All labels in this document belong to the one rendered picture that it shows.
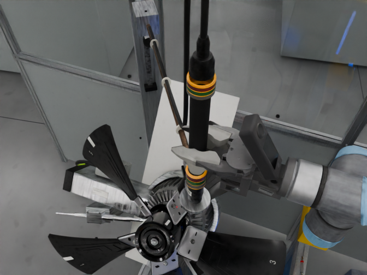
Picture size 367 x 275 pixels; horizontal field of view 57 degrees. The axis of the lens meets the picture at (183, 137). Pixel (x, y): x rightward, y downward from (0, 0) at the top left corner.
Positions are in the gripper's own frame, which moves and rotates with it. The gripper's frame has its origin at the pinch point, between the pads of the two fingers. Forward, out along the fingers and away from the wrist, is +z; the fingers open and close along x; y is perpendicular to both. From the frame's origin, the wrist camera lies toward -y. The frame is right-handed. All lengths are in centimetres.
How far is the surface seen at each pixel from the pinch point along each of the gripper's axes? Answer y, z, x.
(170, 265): 55, 2, -6
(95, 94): 78, 78, 70
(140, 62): 34, 39, 54
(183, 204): 19.7, -1.2, -3.0
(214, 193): 29.3, -5.8, 7.8
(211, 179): 28.6, -3.8, 10.9
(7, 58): 144, 223, 136
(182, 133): 11.2, 4.0, 9.3
